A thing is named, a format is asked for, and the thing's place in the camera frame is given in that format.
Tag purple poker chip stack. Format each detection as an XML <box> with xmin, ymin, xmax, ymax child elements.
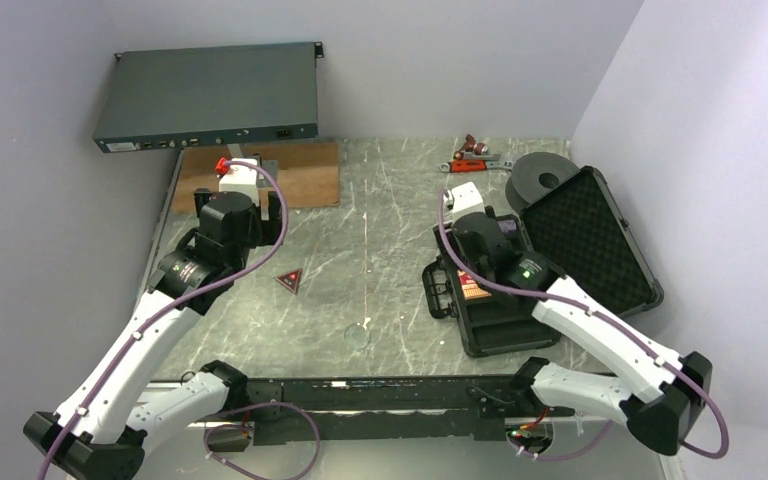
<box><xmin>497</xmin><ymin>219</ymin><xmax>521</xmax><ymax>239</ymax></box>

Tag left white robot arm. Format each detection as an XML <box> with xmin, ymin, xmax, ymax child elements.
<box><xmin>23</xmin><ymin>189</ymin><xmax>288</xmax><ymax>479</ymax></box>

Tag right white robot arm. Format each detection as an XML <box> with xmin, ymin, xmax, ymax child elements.
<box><xmin>441</xmin><ymin>212</ymin><xmax>713</xmax><ymax>456</ymax></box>

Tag black poker set case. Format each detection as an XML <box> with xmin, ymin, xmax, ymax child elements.
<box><xmin>422</xmin><ymin>166</ymin><xmax>664</xmax><ymax>358</ymax></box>

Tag red triangular dealer button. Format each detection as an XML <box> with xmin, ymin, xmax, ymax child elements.
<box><xmin>275</xmin><ymin>268</ymin><xmax>303</xmax><ymax>295</ymax></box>

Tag grey filament spool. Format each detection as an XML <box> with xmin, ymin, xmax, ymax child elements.
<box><xmin>505</xmin><ymin>152</ymin><xmax>579</xmax><ymax>214</ymax></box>

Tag wooden base board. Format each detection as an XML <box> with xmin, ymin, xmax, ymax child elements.
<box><xmin>171</xmin><ymin>140</ymin><xmax>340</xmax><ymax>213</ymax></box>

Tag dark green rack device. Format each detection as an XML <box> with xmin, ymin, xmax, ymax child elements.
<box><xmin>92</xmin><ymin>41</ymin><xmax>325</xmax><ymax>153</ymax></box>

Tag clear round dealer button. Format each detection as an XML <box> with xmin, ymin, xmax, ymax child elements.
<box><xmin>344</xmin><ymin>323</ymin><xmax>371</xmax><ymax>350</ymax></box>

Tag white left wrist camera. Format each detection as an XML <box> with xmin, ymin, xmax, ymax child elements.
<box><xmin>215</xmin><ymin>158</ymin><xmax>259</xmax><ymax>202</ymax></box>

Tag grey metal stand bracket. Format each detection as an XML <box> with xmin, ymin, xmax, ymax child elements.
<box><xmin>228</xmin><ymin>144</ymin><xmax>278</xmax><ymax>189</ymax></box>

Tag brown hose nozzle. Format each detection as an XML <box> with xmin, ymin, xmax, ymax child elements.
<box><xmin>453</xmin><ymin>134</ymin><xmax>489</xmax><ymax>160</ymax></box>

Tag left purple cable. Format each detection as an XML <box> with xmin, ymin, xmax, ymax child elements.
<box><xmin>36</xmin><ymin>158</ymin><xmax>322</xmax><ymax>480</ymax></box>

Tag purple cable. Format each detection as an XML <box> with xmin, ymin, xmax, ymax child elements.
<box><xmin>36</xmin><ymin>158</ymin><xmax>322</xmax><ymax>480</ymax></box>
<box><xmin>436</xmin><ymin>190</ymin><xmax>731</xmax><ymax>464</ymax></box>

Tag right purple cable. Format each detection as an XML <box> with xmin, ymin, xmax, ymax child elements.
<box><xmin>436</xmin><ymin>190</ymin><xmax>731</xmax><ymax>464</ymax></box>

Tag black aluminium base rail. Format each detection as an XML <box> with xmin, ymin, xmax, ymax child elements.
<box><xmin>82</xmin><ymin>376</ymin><xmax>667</xmax><ymax>455</ymax></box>

